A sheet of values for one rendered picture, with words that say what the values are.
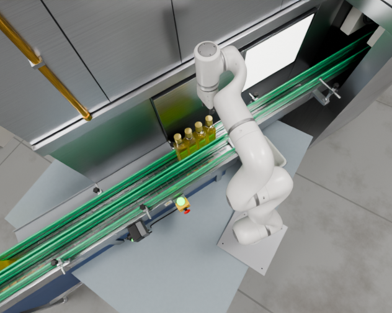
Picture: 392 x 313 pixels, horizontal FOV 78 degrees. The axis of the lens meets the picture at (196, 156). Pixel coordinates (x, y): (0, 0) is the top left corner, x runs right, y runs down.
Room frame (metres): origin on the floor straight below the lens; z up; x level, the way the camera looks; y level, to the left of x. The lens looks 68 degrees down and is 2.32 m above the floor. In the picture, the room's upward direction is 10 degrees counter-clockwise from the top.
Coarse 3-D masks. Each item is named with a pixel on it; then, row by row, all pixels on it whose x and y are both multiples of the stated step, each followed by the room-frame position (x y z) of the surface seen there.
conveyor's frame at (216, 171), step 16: (352, 64) 0.96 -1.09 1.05; (336, 80) 0.91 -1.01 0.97; (304, 96) 0.79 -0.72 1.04; (272, 112) 0.71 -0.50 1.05; (208, 176) 0.40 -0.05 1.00; (176, 192) 0.33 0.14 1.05; (160, 208) 0.27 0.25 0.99; (128, 224) 0.20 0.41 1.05; (112, 240) 0.15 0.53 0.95; (80, 256) 0.09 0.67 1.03; (48, 272) 0.04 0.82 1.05; (32, 288) -0.02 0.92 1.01; (0, 304) -0.07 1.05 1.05
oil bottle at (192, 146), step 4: (184, 136) 0.55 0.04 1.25; (192, 136) 0.54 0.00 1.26; (184, 140) 0.53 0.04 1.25; (188, 140) 0.52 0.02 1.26; (192, 140) 0.52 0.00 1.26; (196, 140) 0.52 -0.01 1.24; (188, 144) 0.51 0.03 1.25; (192, 144) 0.51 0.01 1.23; (196, 144) 0.52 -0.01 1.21; (188, 148) 0.50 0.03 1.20; (192, 148) 0.51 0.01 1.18; (196, 148) 0.52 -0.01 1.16; (192, 152) 0.51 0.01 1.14
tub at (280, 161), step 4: (264, 136) 0.58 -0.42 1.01; (268, 140) 0.55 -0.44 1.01; (272, 144) 0.52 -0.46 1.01; (272, 148) 0.50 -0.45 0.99; (276, 148) 0.49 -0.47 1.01; (272, 152) 0.49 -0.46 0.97; (276, 152) 0.48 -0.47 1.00; (276, 156) 0.46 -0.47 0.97; (280, 156) 0.44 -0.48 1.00; (276, 160) 0.45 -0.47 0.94; (280, 160) 0.43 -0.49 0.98; (284, 160) 0.41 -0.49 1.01; (276, 164) 0.42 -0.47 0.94; (280, 164) 0.41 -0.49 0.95; (284, 164) 0.39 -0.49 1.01
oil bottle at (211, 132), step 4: (204, 124) 0.59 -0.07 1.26; (212, 124) 0.59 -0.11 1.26; (204, 128) 0.58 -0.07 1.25; (208, 128) 0.57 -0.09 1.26; (212, 128) 0.57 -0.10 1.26; (208, 132) 0.55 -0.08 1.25; (212, 132) 0.56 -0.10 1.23; (208, 136) 0.55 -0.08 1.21; (212, 136) 0.56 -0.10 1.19; (208, 140) 0.55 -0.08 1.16; (212, 140) 0.56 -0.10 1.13
